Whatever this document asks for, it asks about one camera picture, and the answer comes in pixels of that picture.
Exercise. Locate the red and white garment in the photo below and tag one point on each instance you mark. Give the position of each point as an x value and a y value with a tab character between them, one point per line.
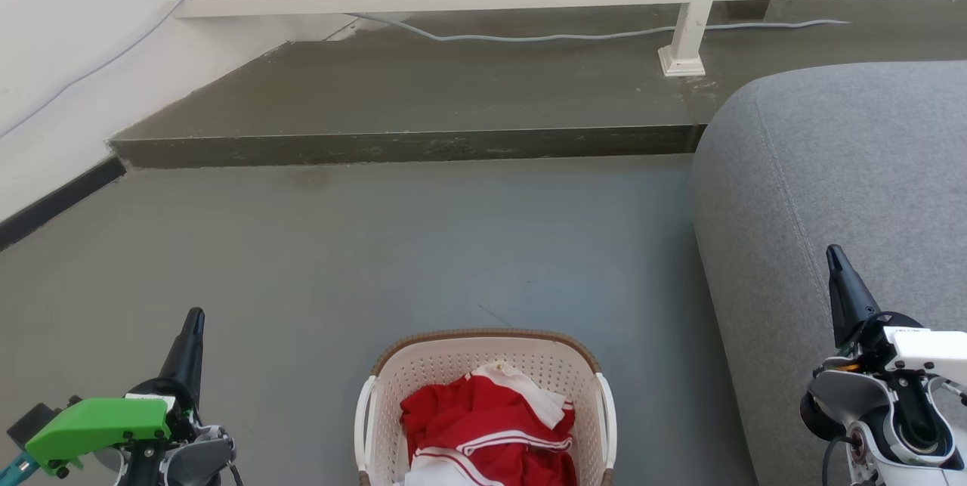
521	384

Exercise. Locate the cream perforated laundry basket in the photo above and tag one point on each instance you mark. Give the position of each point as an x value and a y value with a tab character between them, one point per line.
453	365

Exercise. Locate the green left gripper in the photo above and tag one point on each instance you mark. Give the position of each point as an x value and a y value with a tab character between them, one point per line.
98	422

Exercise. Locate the black baseboard strip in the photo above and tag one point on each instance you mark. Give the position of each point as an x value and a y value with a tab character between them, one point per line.
60	202

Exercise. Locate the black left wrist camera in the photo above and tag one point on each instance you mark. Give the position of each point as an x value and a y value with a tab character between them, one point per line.
34	419

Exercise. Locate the grey fabric sofa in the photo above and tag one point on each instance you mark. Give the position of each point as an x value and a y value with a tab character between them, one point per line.
831	168

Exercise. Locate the red garment with white stripes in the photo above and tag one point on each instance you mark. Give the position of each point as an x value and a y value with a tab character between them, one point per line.
483	410

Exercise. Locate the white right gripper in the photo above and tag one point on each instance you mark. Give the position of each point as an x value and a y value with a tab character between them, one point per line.
929	354

